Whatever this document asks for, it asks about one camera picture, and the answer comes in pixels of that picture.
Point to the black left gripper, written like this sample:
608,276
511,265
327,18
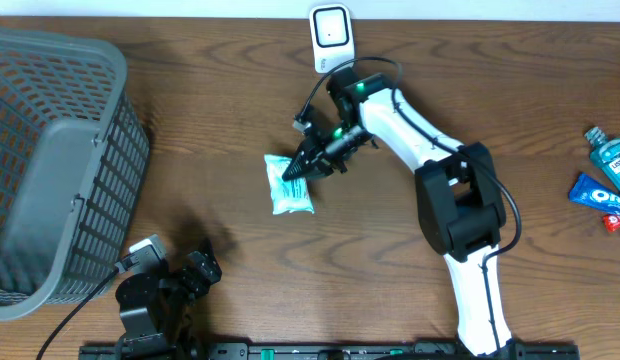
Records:
197,287

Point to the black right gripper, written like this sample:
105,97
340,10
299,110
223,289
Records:
317,159

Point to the teal wet wipes pack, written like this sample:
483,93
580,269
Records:
287,196

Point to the blue Oreo cookie pack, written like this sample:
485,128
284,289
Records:
590,193

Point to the blue mouthwash bottle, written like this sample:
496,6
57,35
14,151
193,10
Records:
605,154

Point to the red snack packet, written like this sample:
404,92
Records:
611,222

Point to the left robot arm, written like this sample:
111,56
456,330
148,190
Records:
154,301

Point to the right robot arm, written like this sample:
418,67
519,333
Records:
460,202

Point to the grey plastic mesh basket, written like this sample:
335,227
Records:
73,158

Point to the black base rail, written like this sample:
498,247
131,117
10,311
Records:
421,350

